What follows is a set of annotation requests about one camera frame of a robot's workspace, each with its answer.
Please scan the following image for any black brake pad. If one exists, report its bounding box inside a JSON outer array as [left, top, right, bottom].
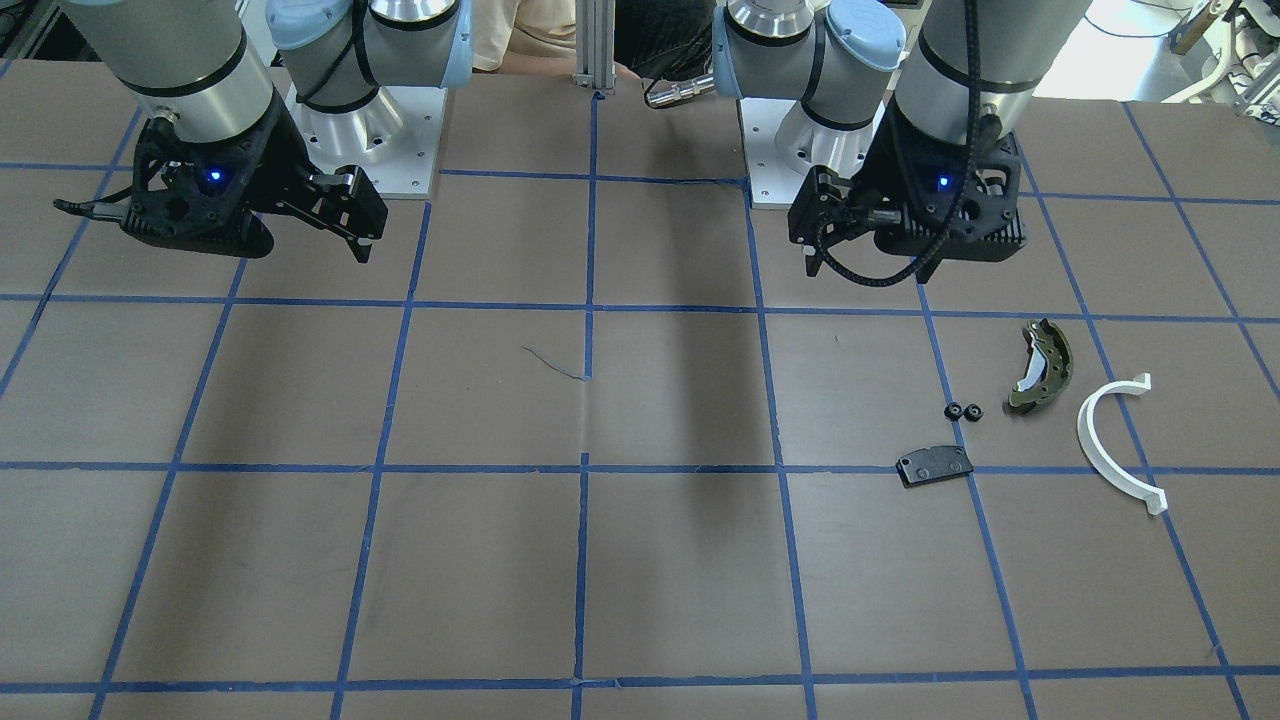
[[895, 445, 974, 488]]

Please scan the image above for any white curved plastic part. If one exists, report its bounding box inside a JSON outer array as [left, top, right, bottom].
[[1076, 373, 1169, 518]]

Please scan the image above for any aluminium frame post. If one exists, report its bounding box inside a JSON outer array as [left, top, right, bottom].
[[572, 0, 617, 95]]

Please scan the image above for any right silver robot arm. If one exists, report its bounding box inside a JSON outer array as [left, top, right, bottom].
[[54, 1, 474, 263]]

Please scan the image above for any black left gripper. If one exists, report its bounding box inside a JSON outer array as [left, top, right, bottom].
[[788, 101, 1027, 284]]

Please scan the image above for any person in beige shirt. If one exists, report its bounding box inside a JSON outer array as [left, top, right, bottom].
[[471, 1, 577, 79]]

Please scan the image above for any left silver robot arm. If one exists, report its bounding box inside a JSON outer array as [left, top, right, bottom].
[[710, 1, 1089, 288]]

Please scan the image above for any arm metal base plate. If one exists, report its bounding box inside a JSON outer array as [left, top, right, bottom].
[[739, 97, 886, 209], [285, 87, 448, 200]]

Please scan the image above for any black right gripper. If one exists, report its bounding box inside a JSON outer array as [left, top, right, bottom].
[[120, 95, 388, 264]]

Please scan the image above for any olive green brake shoe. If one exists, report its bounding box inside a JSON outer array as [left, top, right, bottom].
[[1007, 318, 1073, 415]]

